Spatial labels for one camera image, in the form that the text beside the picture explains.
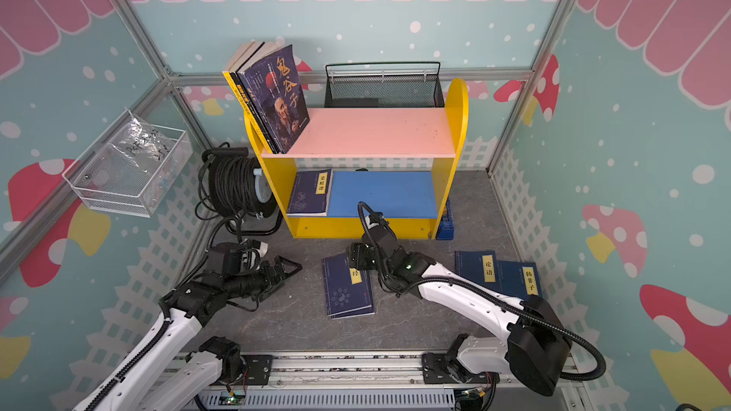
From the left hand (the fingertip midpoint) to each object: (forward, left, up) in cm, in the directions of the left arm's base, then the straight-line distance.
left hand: (293, 280), depth 76 cm
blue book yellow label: (+12, -56, -13) cm, 59 cm away
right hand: (+9, -16, +2) cm, 19 cm away
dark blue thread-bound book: (+28, -1, +3) cm, 29 cm away
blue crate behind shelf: (+23, -46, -8) cm, 52 cm away
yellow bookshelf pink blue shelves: (+60, -30, -13) cm, 69 cm away
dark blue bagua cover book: (+1, -14, -11) cm, 18 cm away
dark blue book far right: (+7, -68, -13) cm, 69 cm away
